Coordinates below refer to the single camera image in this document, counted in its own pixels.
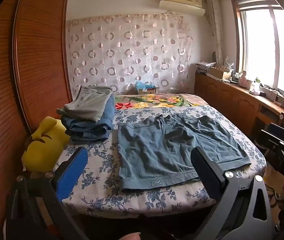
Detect blue floral bed sheet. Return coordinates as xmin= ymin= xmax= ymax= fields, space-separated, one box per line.
xmin=53 ymin=105 xmax=267 ymax=218

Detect colourful flower blanket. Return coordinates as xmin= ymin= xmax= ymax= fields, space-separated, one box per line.
xmin=113 ymin=93 xmax=210 ymax=110

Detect stack of papers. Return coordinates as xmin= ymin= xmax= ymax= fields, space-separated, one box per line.
xmin=194 ymin=61 xmax=217 ymax=73

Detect cardboard box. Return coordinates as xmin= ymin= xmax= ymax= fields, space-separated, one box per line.
xmin=208 ymin=66 xmax=232 ymax=80

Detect window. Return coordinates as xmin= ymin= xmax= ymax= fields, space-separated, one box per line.
xmin=231 ymin=0 xmax=284 ymax=100

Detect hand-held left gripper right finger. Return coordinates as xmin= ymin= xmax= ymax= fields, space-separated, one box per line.
xmin=191 ymin=146 xmax=274 ymax=240

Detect bundled white curtain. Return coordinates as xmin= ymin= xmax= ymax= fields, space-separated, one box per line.
xmin=206 ymin=0 xmax=224 ymax=63

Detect long wooden cabinet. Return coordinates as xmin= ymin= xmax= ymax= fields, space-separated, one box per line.
xmin=194 ymin=71 xmax=284 ymax=140

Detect pink bottle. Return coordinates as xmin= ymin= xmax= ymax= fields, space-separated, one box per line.
xmin=239 ymin=70 xmax=248 ymax=88

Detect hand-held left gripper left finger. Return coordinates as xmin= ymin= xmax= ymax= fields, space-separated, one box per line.
xmin=7 ymin=147 xmax=90 ymax=240

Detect folded blue jeans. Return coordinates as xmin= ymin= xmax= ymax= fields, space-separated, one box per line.
xmin=61 ymin=94 xmax=116 ymax=142

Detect box with blue cloth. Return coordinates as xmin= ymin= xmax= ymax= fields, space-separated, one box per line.
xmin=135 ymin=81 xmax=158 ymax=95

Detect folded grey garment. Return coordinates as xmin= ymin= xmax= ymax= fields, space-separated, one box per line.
xmin=56 ymin=85 xmax=113 ymax=122

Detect person's left hand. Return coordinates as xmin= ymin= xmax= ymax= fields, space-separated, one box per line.
xmin=120 ymin=232 xmax=141 ymax=240

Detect blue-grey pants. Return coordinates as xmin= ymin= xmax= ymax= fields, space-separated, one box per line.
xmin=117 ymin=114 xmax=252 ymax=193

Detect circle-patterned curtain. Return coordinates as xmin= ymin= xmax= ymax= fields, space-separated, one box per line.
xmin=65 ymin=14 xmax=195 ymax=95

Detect white air conditioner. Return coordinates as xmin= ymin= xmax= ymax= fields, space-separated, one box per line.
xmin=159 ymin=0 xmax=205 ymax=17

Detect yellow plush toy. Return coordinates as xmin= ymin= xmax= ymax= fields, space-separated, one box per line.
xmin=21 ymin=116 xmax=71 ymax=173

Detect wooden wardrobe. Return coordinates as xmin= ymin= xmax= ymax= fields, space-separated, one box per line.
xmin=0 ymin=0 xmax=73 ymax=230

